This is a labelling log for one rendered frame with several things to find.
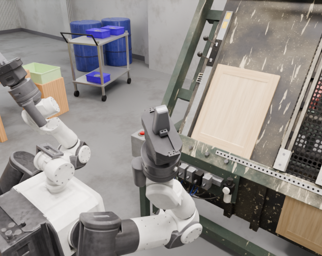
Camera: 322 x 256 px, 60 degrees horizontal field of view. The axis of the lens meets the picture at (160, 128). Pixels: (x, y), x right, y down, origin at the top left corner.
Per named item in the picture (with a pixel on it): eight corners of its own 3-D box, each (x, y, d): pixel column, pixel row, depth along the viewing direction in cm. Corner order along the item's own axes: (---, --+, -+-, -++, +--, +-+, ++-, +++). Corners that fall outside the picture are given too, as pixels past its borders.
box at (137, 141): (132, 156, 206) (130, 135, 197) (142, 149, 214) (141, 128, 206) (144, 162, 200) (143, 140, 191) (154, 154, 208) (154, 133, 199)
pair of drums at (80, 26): (138, 62, 688) (136, 18, 639) (93, 75, 596) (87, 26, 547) (115, 56, 735) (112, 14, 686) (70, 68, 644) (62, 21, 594)
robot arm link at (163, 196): (167, 191, 64) (183, 212, 74) (169, 157, 69) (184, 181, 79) (141, 193, 66) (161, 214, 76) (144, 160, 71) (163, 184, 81)
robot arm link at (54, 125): (41, 96, 103) (62, 118, 114) (20, 107, 103) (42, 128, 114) (43, 108, 99) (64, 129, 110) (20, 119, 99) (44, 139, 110)
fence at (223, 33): (183, 134, 207) (181, 134, 204) (228, 13, 206) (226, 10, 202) (189, 136, 204) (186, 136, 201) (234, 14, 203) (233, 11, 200)
